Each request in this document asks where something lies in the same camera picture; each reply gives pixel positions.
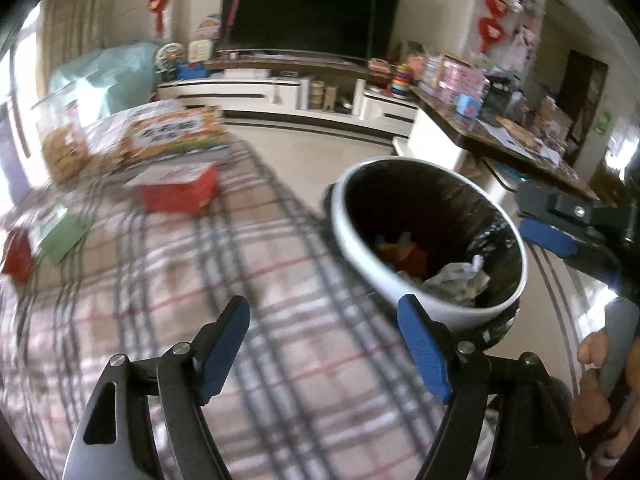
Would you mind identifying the white television cabinet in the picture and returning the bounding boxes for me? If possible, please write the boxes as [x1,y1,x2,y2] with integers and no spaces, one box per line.
[155,57,419,146]

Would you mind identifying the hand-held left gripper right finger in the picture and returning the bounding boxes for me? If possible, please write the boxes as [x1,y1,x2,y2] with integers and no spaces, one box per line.
[396,294,587,480]

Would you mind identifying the red box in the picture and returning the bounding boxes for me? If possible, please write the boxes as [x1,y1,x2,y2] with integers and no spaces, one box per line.
[125,161,221,214]

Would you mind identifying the person's right hand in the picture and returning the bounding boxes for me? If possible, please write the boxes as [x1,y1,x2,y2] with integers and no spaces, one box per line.
[570,332,617,437]

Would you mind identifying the teal dust cover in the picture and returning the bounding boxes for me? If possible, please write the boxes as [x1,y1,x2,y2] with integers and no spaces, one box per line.
[47,42,162,116]

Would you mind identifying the stacking rings toy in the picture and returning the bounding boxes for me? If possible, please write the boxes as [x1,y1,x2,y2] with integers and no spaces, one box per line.
[391,64,414,99]

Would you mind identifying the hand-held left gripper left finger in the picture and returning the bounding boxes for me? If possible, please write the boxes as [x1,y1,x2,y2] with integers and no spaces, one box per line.
[60,295,251,480]

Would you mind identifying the orange snack bag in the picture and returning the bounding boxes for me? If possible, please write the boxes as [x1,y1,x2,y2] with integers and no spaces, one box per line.
[82,100,232,171]

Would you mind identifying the white trash bin black liner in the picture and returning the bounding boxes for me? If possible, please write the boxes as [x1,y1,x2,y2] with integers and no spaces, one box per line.
[327,158,529,352]

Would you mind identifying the green packet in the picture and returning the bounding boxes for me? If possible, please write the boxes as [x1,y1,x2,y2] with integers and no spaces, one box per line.
[37,207,94,266]

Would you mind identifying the clear cookie jar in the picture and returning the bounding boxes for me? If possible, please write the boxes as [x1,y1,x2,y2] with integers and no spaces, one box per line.
[31,91,94,186]

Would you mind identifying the cluttered marble side table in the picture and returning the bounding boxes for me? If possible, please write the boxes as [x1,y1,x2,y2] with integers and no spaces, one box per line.
[392,77,601,202]

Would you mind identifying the ferris wheel toy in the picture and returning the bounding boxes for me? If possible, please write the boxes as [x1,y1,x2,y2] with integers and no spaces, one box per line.
[155,42,187,79]

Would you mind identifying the purple box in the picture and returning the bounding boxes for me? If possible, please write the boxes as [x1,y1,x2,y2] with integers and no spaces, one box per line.
[0,102,32,201]

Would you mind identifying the white box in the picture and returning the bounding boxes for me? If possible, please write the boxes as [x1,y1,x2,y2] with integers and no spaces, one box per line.
[482,157,532,192]

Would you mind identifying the black flat television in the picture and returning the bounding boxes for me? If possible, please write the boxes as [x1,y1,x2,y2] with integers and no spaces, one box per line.
[220,0,404,68]

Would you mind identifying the silver foil wrapper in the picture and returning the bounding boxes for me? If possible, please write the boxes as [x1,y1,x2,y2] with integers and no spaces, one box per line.
[422,262,492,307]

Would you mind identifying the beige curtain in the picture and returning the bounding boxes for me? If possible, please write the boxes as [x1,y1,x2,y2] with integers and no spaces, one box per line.
[40,0,117,106]

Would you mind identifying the orange red packet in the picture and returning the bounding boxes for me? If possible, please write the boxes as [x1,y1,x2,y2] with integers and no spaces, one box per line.
[2,227,37,284]

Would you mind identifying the yellow snack wrapper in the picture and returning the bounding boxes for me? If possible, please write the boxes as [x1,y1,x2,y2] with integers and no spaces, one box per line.
[372,232,431,279]

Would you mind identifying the red fish hanging decoration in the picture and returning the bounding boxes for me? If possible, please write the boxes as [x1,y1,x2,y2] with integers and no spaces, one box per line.
[477,0,516,54]

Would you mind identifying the pink toy boxes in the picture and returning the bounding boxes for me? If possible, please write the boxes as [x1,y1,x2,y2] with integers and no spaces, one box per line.
[435,55,489,107]

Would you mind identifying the colourful card stand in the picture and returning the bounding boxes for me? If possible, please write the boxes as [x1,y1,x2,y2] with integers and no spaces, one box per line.
[192,15,222,42]

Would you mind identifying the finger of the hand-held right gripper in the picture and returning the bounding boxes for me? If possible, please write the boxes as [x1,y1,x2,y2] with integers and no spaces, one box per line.
[517,216,622,287]
[514,181,621,227]

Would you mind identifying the dark wooden door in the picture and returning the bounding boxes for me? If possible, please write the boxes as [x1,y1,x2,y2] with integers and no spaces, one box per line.
[565,50,609,161]

